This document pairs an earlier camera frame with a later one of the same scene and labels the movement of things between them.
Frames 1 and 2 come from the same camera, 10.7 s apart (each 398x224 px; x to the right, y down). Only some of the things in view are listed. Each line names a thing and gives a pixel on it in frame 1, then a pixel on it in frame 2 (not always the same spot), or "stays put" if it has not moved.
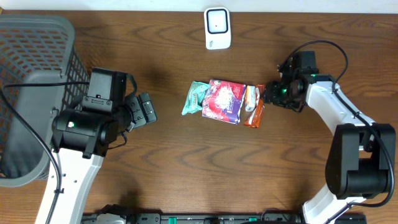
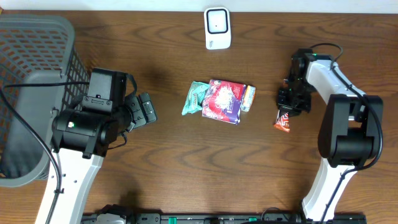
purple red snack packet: x=222 y=101 stays put
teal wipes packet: x=195 y=97 stays put
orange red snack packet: x=254 y=120 -> x=282 y=121
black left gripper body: x=137 y=109 stays put
